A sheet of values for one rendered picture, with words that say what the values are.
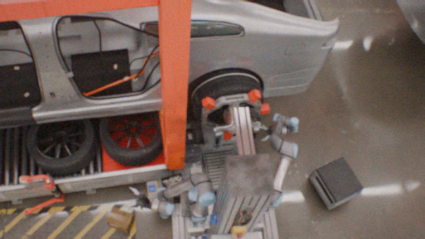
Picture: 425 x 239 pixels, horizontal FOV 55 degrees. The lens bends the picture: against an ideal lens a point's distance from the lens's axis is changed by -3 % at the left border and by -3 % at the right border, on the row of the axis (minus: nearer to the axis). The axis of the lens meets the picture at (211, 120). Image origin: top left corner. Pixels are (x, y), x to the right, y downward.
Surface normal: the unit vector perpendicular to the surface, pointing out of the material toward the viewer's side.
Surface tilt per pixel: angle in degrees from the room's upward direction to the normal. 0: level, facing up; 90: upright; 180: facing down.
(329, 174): 0
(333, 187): 0
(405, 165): 0
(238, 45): 81
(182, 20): 90
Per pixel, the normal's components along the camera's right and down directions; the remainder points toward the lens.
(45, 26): 0.19, 0.37
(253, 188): 0.07, -0.49
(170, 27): 0.18, 0.87
